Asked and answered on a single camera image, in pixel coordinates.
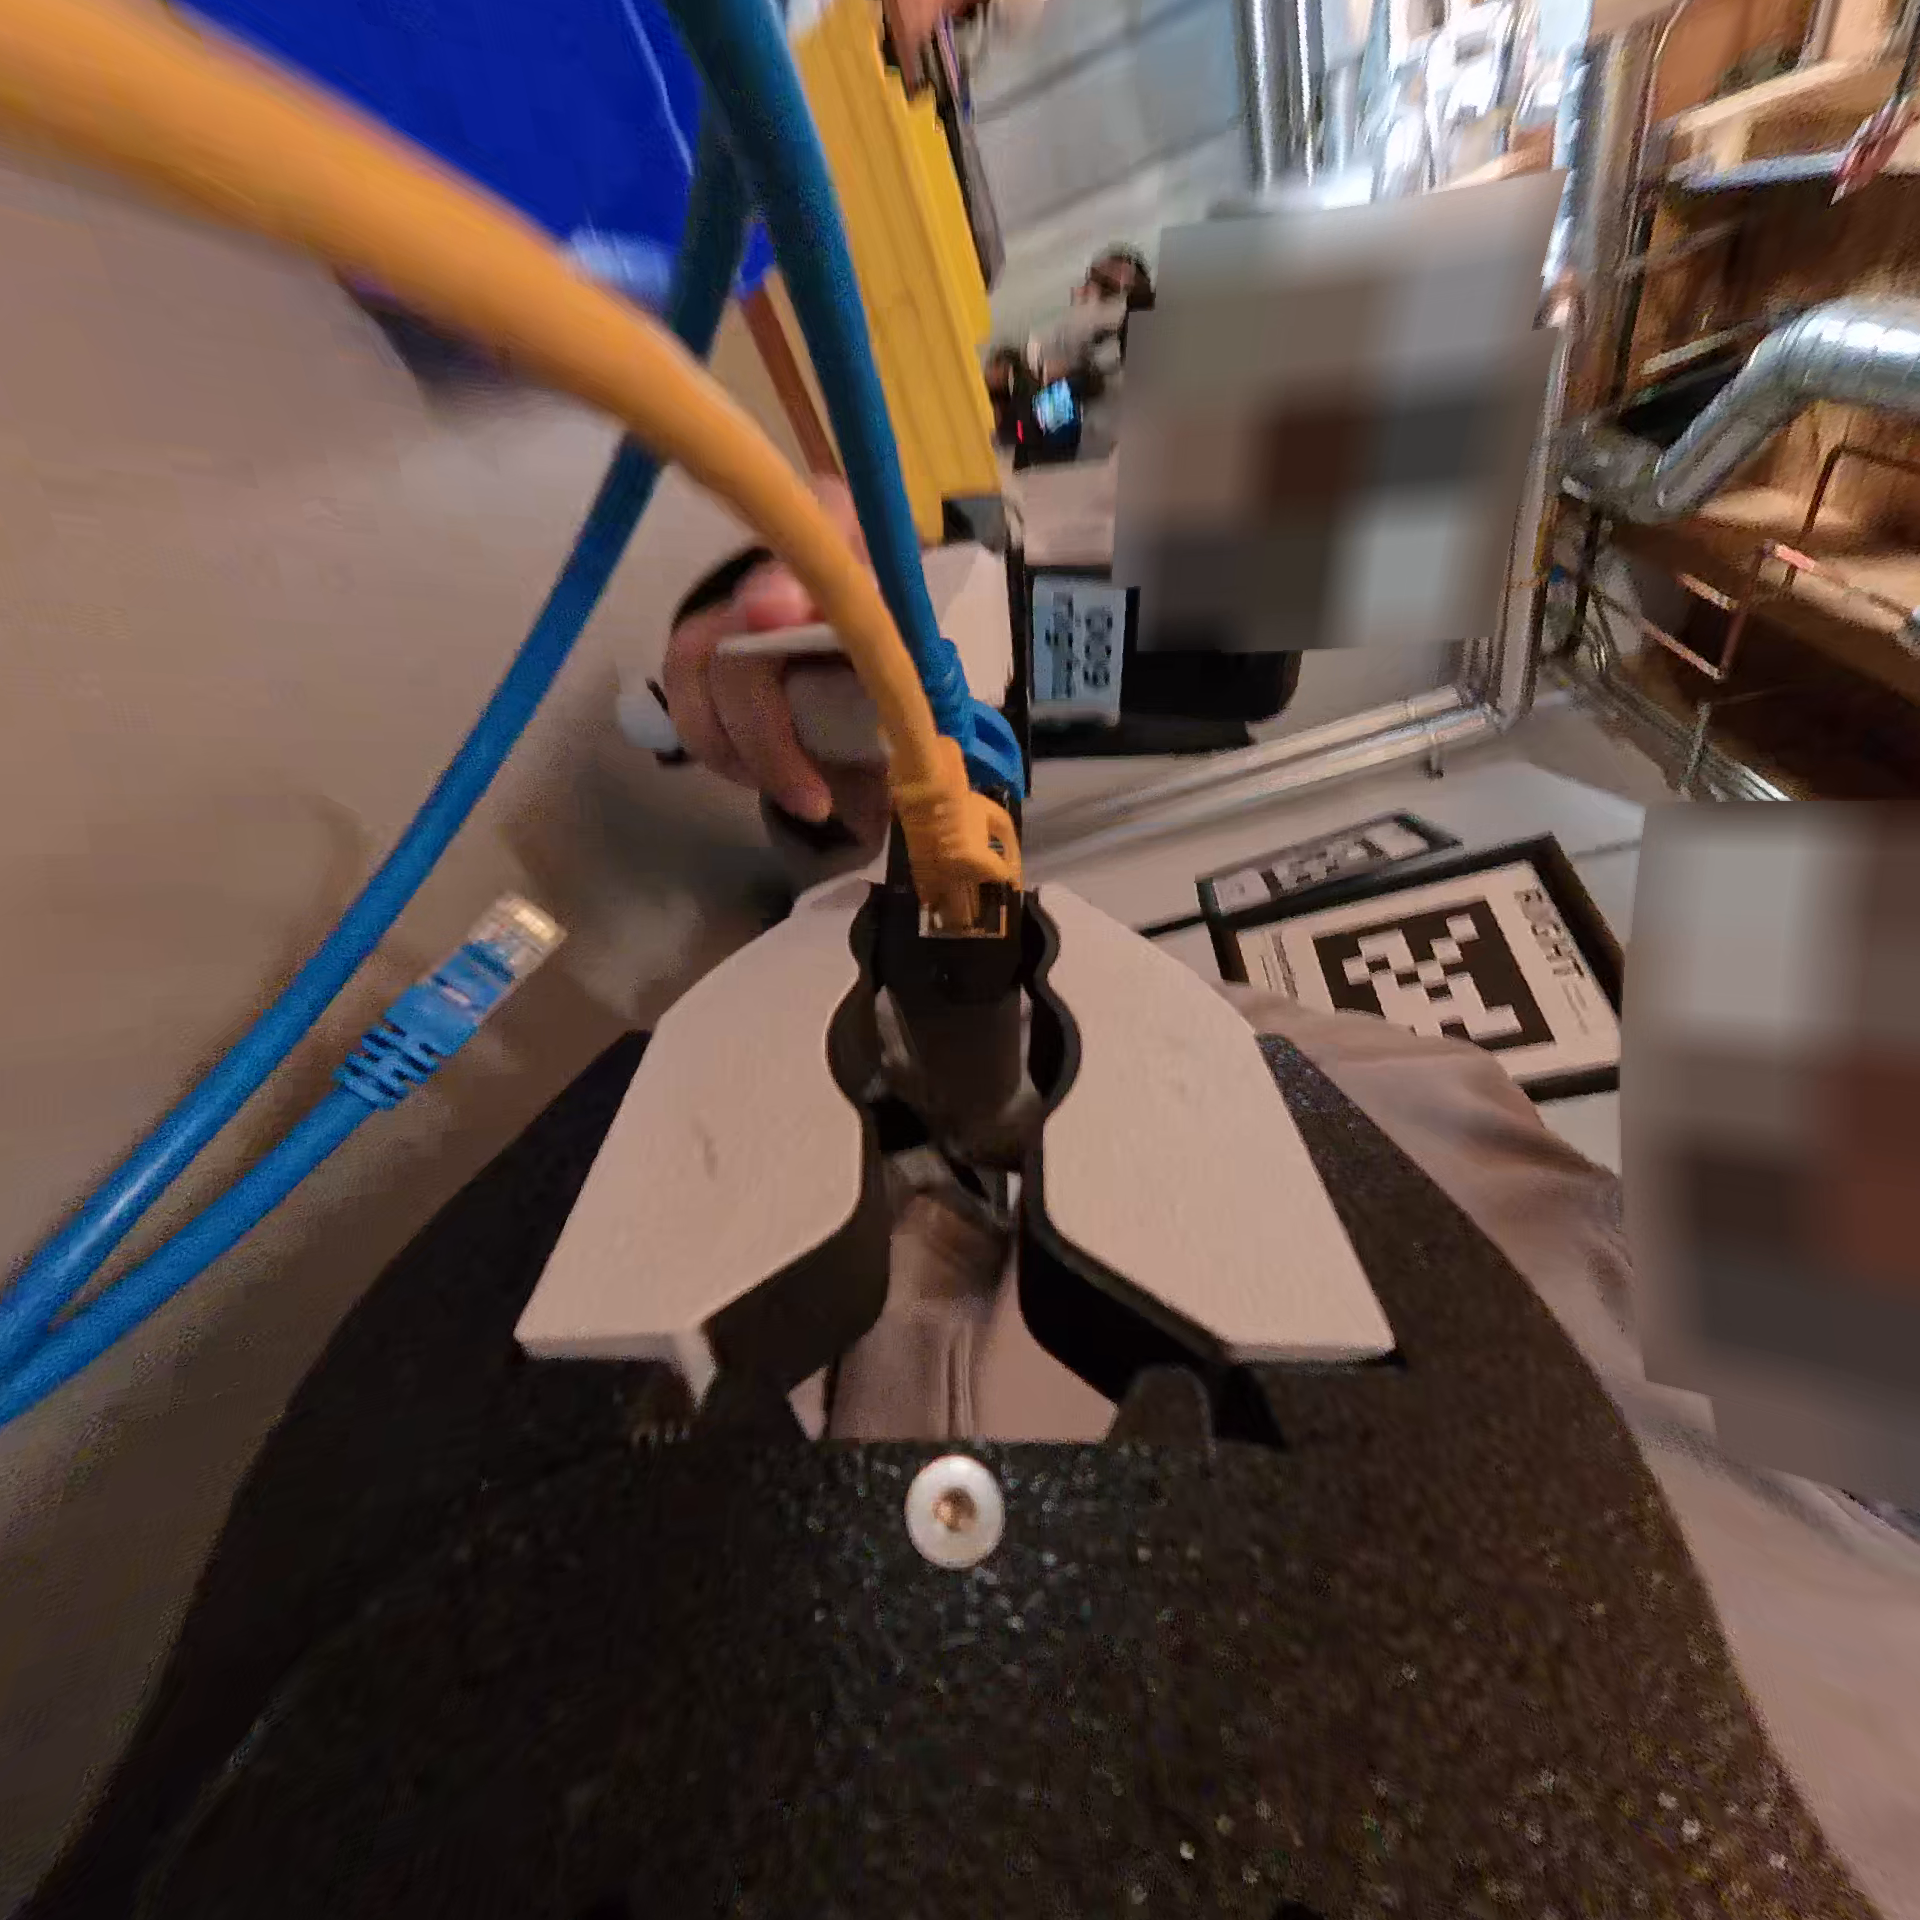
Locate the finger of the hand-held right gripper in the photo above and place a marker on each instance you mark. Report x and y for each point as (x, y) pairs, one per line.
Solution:
(980, 615)

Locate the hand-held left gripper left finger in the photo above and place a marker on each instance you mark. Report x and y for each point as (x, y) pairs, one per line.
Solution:
(722, 1154)

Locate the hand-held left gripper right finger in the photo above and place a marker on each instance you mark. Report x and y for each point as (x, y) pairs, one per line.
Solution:
(1202, 1171)

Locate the black ethernet splitter box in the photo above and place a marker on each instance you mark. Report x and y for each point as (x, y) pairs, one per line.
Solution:
(954, 1003)

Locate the person's right hand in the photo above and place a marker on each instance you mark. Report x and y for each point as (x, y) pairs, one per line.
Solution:
(734, 713)

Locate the metal conduit pipe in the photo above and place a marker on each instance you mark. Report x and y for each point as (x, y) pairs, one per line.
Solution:
(1320, 750)

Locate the small framed marker tag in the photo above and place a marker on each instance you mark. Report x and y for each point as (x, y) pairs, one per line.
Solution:
(1320, 862)

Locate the person's grey hoodie torso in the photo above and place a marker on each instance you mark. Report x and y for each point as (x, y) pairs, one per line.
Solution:
(1470, 1171)

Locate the large framed marker tag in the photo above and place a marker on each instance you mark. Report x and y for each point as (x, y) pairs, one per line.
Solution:
(1424, 968)

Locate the yellow plastic bin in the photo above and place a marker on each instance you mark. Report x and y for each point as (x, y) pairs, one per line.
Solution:
(892, 255)

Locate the blue container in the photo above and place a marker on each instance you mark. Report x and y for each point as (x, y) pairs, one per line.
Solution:
(451, 105)

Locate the wooden shelving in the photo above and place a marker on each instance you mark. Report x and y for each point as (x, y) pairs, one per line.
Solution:
(1770, 194)

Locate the silver ventilation duct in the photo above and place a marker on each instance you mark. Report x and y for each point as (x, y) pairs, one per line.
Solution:
(1756, 389)

